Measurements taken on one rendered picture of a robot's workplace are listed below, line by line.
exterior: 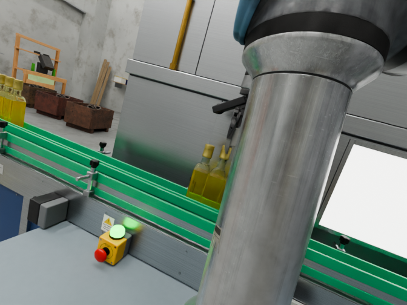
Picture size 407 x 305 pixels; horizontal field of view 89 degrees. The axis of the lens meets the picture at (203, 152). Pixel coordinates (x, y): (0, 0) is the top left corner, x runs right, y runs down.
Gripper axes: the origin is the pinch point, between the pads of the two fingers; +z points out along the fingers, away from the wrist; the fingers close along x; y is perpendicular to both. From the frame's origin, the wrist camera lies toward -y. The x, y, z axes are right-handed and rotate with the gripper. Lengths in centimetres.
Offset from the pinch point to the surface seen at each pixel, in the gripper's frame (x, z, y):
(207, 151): -1.8, 2.8, -5.8
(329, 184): 11.5, 2.2, 37.0
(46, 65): 530, -5, -818
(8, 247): -34, 42, -45
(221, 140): 11.8, -1.0, -4.9
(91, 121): 325, 88, -372
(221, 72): 14.9, -26.5, -13.6
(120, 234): -20.1, 32.4, -19.9
